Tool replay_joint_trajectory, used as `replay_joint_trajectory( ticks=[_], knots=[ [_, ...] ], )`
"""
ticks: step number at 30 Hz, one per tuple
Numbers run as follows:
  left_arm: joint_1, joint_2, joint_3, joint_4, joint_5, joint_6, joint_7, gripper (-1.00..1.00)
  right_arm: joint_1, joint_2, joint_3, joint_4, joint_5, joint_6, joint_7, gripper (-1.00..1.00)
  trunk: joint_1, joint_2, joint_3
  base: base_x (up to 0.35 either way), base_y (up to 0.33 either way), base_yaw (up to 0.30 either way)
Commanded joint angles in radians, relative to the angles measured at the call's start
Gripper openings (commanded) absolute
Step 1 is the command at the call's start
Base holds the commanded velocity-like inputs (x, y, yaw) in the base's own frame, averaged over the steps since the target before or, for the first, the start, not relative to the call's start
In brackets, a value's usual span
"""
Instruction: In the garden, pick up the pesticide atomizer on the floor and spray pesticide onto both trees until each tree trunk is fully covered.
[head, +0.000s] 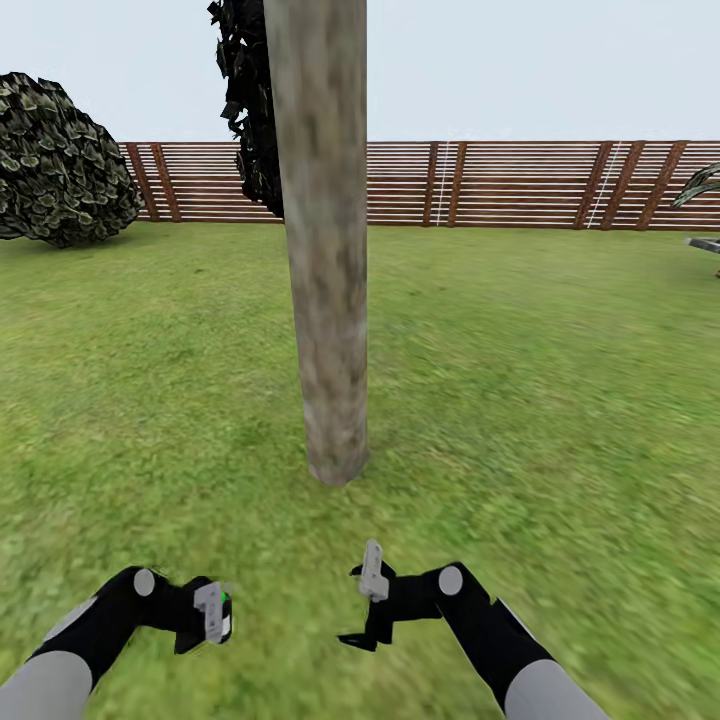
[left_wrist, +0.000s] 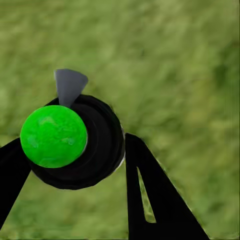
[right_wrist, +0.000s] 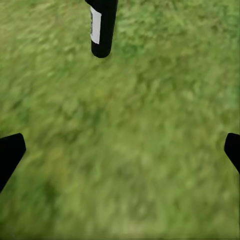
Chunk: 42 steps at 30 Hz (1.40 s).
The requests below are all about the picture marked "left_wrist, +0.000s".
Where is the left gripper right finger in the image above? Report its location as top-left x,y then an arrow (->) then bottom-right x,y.
124,133 -> 210,240

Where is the pesticide atomizer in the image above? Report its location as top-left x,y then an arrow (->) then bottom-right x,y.
20,68 -> 126,191

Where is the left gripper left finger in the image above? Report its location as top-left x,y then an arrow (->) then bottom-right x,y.
0,137 -> 32,230

